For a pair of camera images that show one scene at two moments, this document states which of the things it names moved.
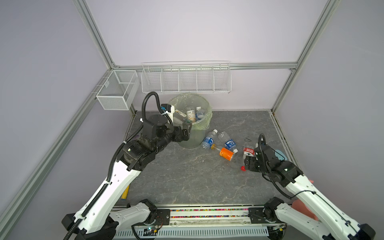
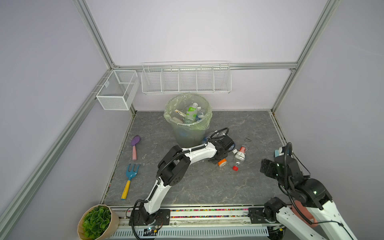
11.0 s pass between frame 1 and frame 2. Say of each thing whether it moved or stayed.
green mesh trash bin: stayed
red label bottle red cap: moved
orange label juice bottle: moved
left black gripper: moved
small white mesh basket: stayed
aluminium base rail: stayed
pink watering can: stayed
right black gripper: moved
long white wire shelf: stayed
